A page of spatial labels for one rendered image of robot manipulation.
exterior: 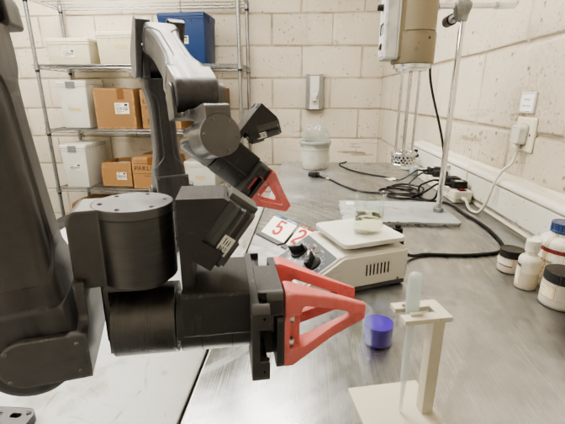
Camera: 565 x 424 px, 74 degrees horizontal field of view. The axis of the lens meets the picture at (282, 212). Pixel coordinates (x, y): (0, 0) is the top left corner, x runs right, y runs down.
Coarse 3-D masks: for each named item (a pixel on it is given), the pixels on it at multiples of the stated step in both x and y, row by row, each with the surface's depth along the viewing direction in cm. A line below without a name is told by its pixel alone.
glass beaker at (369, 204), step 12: (360, 192) 65; (372, 192) 65; (384, 192) 64; (360, 204) 62; (372, 204) 61; (384, 204) 63; (360, 216) 63; (372, 216) 62; (360, 228) 63; (372, 228) 62
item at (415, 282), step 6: (414, 276) 33; (420, 276) 33; (414, 282) 33; (420, 282) 33; (408, 288) 34; (414, 288) 33; (420, 288) 33; (408, 294) 34; (414, 294) 33; (420, 294) 34; (408, 300) 34; (414, 300) 34; (408, 306) 34; (414, 306) 34; (408, 312) 34
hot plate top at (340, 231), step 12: (324, 228) 67; (336, 228) 67; (348, 228) 67; (384, 228) 67; (336, 240) 62; (348, 240) 62; (360, 240) 62; (372, 240) 62; (384, 240) 62; (396, 240) 63
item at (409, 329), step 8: (408, 328) 35; (408, 336) 35; (408, 344) 35; (408, 352) 36; (408, 360) 36; (408, 368) 36; (400, 384) 37; (400, 392) 37; (400, 400) 37; (400, 408) 38
